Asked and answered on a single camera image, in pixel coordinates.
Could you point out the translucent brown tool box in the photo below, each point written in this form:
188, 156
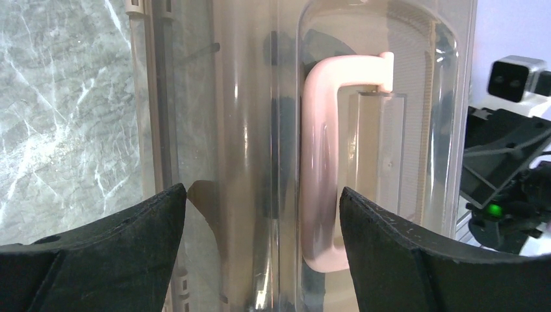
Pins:
266, 110

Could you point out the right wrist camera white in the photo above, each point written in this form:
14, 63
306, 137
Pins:
518, 84

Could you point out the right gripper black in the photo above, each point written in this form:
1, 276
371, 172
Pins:
498, 145

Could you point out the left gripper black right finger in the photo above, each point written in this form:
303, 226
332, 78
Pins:
397, 265

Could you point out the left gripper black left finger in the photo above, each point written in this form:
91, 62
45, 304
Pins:
122, 262

